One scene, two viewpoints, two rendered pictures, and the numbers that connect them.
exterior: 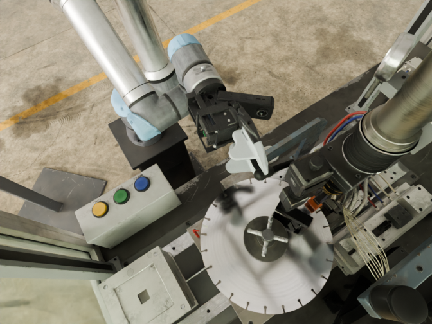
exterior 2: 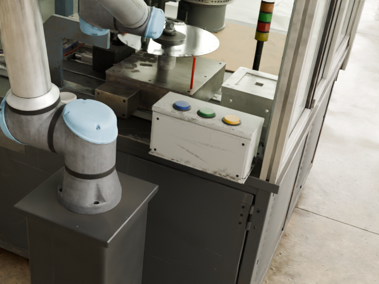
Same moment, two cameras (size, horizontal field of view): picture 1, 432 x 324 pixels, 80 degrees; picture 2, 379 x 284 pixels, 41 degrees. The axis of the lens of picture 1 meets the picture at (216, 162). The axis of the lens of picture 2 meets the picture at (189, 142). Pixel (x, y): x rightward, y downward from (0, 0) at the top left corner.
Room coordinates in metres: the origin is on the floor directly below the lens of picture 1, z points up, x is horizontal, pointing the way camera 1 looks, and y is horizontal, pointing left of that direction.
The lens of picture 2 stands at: (1.16, 1.12, 1.50)
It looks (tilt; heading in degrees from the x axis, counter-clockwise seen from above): 30 degrees down; 225
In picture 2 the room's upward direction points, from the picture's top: 7 degrees clockwise
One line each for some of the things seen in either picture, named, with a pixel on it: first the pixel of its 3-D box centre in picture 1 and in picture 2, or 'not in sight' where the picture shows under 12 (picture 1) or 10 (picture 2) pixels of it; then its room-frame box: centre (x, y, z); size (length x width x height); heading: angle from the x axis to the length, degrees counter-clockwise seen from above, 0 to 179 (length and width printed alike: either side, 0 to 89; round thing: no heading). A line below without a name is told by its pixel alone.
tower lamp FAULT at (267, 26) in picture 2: not in sight; (263, 25); (-0.15, 0.09, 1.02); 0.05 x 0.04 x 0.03; 25
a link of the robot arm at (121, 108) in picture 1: (134, 103); (87, 134); (0.61, 0.25, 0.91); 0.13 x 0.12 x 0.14; 119
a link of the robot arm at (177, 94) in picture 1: (191, 95); (100, 12); (0.44, 0.04, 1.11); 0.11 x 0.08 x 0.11; 119
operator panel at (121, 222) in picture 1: (132, 207); (205, 136); (0.27, 0.29, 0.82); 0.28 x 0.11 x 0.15; 115
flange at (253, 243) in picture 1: (265, 238); (169, 33); (0.09, -0.09, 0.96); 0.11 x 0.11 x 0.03
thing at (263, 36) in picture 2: not in sight; (261, 34); (-0.15, 0.09, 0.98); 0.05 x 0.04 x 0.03; 25
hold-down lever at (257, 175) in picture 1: (280, 175); not in sight; (0.15, -0.11, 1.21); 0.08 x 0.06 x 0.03; 115
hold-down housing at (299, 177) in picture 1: (301, 184); not in sight; (0.14, -0.15, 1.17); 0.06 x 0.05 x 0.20; 106
